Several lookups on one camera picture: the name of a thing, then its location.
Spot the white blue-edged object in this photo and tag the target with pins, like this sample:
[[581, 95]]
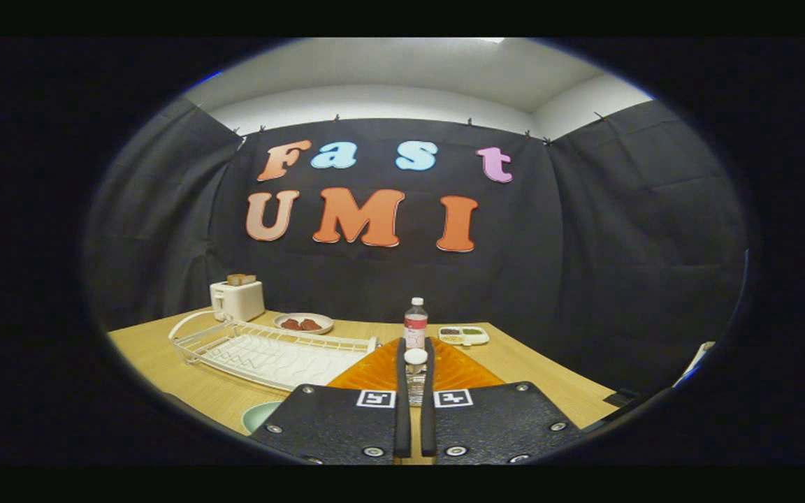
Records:
[[697, 360]]

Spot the black backdrop cloth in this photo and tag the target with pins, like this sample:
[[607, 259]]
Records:
[[619, 265]]

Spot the light green plate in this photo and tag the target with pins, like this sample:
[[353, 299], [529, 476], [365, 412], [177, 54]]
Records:
[[259, 417]]

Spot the white toaster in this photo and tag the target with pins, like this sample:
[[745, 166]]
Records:
[[240, 302]]

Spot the clear water bottle red label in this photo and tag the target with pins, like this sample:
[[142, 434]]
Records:
[[415, 328]]

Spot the red meat piece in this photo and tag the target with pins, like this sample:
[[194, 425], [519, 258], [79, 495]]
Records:
[[311, 325], [291, 324]]

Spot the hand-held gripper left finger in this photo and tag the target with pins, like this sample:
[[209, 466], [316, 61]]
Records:
[[402, 419]]

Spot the white sectioned dish with grains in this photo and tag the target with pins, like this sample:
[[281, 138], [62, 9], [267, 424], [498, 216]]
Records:
[[484, 335]]

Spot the white plate with meat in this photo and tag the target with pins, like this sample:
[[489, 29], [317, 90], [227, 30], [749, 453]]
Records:
[[328, 323]]

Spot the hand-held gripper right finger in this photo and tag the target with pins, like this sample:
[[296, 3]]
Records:
[[428, 419]]

